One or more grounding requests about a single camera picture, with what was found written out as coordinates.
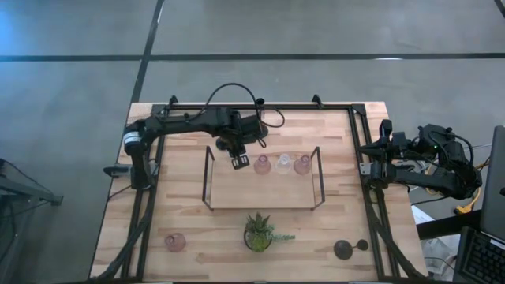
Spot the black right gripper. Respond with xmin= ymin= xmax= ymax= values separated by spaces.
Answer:
xmin=358 ymin=137 xmax=413 ymax=162

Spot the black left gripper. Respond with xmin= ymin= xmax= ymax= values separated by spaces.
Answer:
xmin=226 ymin=136 xmax=251 ymax=171

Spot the pink glass candle holder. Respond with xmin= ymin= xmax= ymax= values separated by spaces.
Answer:
xmin=292 ymin=154 xmax=312 ymax=176
xmin=164 ymin=232 xmax=187 ymax=253
xmin=252 ymin=154 xmax=273 ymax=176

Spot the clear glass candle holder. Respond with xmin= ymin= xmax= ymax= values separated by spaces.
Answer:
xmin=275 ymin=153 xmax=294 ymax=175

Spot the potted succulent plant black pot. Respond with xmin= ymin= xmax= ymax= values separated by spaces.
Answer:
xmin=243 ymin=211 xmax=297 ymax=253

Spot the white paper sheet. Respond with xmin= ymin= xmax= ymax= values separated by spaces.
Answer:
xmin=412 ymin=204 xmax=455 ymax=277

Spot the black desk bar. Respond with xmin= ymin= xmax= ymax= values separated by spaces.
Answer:
xmin=416 ymin=209 xmax=483 ymax=241

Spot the black laptop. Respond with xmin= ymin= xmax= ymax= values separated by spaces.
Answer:
xmin=452 ymin=125 xmax=505 ymax=284

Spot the black floor stand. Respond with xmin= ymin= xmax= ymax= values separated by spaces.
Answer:
xmin=0 ymin=157 xmax=64 ymax=273

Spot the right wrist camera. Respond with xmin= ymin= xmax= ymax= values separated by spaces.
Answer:
xmin=379 ymin=118 xmax=395 ymax=140

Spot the wooden shelf riser black frame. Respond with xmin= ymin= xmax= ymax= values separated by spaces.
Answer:
xmin=201 ymin=145 xmax=327 ymax=211

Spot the black table frame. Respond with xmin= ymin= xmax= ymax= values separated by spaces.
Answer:
xmin=88 ymin=94 xmax=429 ymax=283

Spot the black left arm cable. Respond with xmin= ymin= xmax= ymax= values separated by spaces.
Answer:
xmin=185 ymin=81 xmax=286 ymax=149

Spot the yellow cable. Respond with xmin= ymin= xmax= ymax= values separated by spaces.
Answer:
xmin=453 ymin=155 xmax=490 ymax=216

